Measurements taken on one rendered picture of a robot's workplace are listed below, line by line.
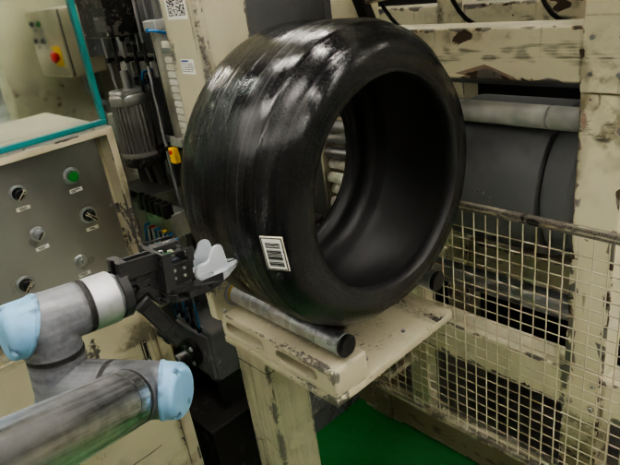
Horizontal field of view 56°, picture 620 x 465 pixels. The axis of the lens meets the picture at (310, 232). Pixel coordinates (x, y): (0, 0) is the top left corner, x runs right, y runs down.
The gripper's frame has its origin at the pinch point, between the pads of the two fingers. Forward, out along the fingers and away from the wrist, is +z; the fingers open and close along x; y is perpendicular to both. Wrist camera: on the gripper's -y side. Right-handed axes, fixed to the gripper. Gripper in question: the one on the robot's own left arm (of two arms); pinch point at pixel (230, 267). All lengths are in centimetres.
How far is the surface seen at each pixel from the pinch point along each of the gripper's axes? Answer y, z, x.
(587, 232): -4, 62, -33
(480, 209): -4, 62, -9
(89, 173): 7, 2, 57
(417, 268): -8.3, 35.0, -12.0
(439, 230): -2.6, 42.4, -11.7
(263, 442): -73, 29, 35
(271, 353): -26.0, 13.4, 8.0
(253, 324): -22.3, 14.5, 15.2
